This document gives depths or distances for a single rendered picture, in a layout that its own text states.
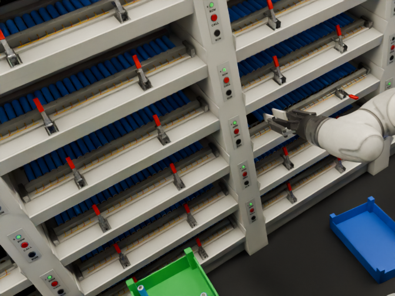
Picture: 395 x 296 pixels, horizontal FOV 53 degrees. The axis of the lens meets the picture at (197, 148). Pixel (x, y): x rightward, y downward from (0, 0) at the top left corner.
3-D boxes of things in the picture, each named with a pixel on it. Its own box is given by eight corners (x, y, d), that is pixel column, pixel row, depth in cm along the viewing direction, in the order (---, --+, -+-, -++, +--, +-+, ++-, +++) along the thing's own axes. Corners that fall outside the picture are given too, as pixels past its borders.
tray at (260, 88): (380, 44, 144) (392, 10, 133) (244, 115, 128) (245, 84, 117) (340, 18, 155) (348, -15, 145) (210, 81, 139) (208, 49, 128)
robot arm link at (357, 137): (320, 159, 111) (354, 137, 115) (364, 177, 98) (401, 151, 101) (311, 126, 107) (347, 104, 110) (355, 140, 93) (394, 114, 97)
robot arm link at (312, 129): (314, 127, 107) (300, 123, 113) (320, 155, 111) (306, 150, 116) (339, 112, 110) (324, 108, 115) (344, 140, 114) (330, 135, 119)
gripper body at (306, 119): (324, 111, 115) (303, 106, 123) (301, 124, 113) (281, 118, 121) (329, 134, 118) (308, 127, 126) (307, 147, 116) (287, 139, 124)
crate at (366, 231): (425, 261, 145) (428, 248, 140) (378, 284, 142) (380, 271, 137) (371, 208, 168) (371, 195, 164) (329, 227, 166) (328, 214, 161)
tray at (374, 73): (377, 88, 156) (384, 70, 148) (252, 160, 139) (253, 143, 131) (340, 61, 167) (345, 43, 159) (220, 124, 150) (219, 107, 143)
